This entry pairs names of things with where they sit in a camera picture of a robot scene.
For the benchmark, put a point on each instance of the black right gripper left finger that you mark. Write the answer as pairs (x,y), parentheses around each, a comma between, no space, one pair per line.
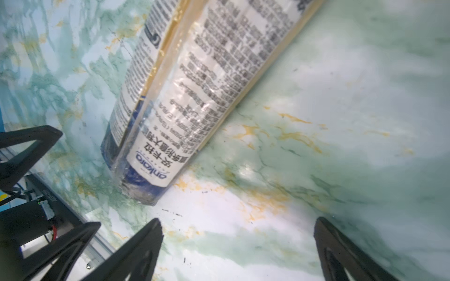
(135,260)

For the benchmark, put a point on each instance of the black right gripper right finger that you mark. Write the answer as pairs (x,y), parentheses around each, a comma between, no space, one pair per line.
(340,257)

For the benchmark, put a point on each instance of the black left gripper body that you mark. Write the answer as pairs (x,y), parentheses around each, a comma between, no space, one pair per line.
(20,225)

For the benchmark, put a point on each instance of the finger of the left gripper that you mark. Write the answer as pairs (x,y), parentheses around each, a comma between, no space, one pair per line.
(42,139)
(61,254)

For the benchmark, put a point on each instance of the clear blue spaghetti package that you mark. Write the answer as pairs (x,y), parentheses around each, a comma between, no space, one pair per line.
(193,63)

